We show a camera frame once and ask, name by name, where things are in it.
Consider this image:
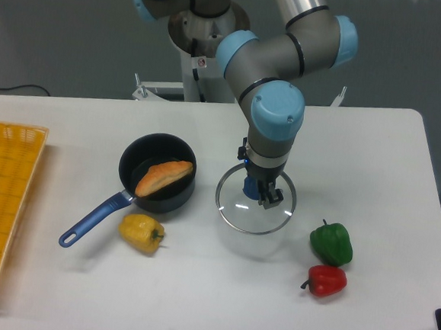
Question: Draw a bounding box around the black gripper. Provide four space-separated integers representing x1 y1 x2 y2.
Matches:
237 137 287 210

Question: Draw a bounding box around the glass pot lid blue knob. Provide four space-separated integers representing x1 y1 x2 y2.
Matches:
215 163 297 235

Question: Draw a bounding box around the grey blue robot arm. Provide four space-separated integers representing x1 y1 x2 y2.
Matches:
133 0 359 208

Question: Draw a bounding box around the green bell pepper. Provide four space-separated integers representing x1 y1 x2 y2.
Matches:
309 219 353 267

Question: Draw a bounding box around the red bell pepper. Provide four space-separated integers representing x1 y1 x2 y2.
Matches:
300 264 347 298

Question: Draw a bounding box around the golden pastry bread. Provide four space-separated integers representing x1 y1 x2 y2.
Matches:
134 160 193 197

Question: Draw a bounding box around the yellow bell pepper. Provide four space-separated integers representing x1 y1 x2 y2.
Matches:
118 213 165 255

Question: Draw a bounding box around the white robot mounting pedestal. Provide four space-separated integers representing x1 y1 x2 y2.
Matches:
132 0 253 110

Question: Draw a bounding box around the black saucepan blue handle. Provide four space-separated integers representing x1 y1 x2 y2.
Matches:
59 133 197 248

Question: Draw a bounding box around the black floor cable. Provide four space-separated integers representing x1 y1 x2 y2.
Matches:
0 81 50 97

